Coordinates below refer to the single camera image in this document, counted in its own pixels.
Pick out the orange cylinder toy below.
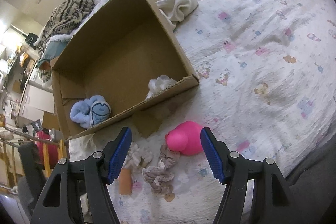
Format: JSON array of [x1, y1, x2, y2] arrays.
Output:
[[118, 168, 133, 196]]

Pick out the cream ruffled scrunchie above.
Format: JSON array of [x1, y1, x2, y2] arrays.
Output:
[[122, 142, 153, 172]]

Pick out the light blue plush toy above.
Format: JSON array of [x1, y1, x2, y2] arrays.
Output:
[[70, 95, 112, 129]]

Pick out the pink rubber duck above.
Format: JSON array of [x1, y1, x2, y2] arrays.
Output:
[[165, 121, 203, 156]]

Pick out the red bag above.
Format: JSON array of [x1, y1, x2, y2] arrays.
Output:
[[35, 129, 60, 168]]

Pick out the white cabinet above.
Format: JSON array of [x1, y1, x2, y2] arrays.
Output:
[[17, 64, 55, 127]]

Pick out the white fluffy scrunchie in box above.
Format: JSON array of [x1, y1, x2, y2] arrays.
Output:
[[146, 75, 177, 99]]

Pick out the striped knitted fleece blanket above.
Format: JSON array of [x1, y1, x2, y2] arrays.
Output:
[[34, 0, 96, 83]]

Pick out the teal cushion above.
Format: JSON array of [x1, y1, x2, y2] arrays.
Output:
[[38, 40, 69, 67]]

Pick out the open cardboard box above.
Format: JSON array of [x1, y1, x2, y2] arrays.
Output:
[[51, 0, 199, 140]]

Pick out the patterned white bed quilt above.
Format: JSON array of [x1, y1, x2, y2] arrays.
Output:
[[68, 0, 336, 224]]

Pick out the cream folded towel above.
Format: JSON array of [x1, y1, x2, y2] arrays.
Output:
[[154, 0, 198, 30]]

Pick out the wooden chair frame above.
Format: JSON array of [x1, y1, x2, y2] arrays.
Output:
[[1, 121, 67, 188]]

